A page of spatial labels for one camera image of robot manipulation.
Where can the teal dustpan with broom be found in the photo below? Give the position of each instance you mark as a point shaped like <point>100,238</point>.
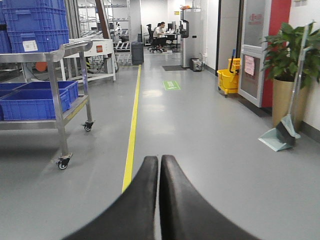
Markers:
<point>284,135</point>

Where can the potted green plant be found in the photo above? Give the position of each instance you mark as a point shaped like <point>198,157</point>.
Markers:
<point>281,65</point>

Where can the dark grey trash bin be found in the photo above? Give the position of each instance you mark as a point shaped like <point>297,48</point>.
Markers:
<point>137,52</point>

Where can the steel cart shelf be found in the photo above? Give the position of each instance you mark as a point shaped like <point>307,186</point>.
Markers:
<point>61,118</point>

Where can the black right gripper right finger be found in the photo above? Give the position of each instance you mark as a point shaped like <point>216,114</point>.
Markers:
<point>185,214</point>

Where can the steel water dispenser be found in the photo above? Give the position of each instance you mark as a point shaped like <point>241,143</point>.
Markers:
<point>190,35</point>

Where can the yellow mop bucket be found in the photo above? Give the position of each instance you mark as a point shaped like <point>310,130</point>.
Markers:
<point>228,79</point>

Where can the wire waste basket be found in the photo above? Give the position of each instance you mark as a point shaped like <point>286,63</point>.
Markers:
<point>196,65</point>

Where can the seated person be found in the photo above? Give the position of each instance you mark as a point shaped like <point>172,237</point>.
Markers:
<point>159,37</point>

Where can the stacked blue crates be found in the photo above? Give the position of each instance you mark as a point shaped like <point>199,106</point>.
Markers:
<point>36,26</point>

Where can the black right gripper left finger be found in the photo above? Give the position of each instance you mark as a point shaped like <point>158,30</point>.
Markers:
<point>132,215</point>

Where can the white conveyor machine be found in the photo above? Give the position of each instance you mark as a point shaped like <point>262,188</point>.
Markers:
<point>100,60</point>

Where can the blue bin on cart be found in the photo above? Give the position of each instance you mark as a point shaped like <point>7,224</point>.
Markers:
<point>71,86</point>
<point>32,104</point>

